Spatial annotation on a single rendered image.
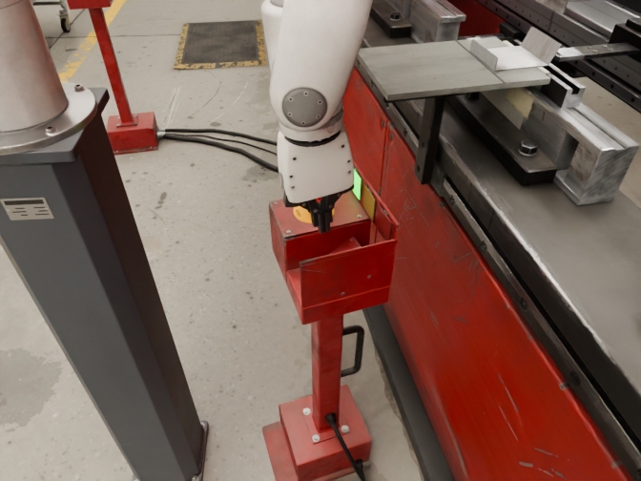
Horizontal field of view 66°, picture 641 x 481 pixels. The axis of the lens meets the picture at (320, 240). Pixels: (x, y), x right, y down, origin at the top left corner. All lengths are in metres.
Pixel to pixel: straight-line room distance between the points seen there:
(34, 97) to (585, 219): 0.75
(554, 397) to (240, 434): 0.96
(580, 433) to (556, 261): 0.21
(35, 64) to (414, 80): 0.51
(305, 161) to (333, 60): 0.19
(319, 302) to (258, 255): 1.14
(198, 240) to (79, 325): 1.16
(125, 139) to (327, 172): 2.04
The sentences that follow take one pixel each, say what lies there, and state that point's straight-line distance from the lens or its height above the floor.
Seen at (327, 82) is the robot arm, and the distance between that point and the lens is 0.51.
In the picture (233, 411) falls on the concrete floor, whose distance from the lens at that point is 1.54.
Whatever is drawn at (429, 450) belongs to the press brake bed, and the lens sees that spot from 1.44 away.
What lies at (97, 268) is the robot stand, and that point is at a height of 0.79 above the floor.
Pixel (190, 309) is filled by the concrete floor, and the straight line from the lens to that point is 1.79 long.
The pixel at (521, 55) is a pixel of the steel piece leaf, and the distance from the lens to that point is 0.94.
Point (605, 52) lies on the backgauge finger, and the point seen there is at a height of 1.00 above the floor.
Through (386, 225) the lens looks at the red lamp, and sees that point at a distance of 0.79.
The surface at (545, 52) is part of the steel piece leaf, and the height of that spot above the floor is 1.01.
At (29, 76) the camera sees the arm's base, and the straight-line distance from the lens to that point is 0.72.
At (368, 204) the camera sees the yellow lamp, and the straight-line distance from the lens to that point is 0.85.
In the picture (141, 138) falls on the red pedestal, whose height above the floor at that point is 0.07.
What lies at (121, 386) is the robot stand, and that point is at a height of 0.47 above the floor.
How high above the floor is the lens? 1.32
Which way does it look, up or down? 42 degrees down
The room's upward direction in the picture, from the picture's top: straight up
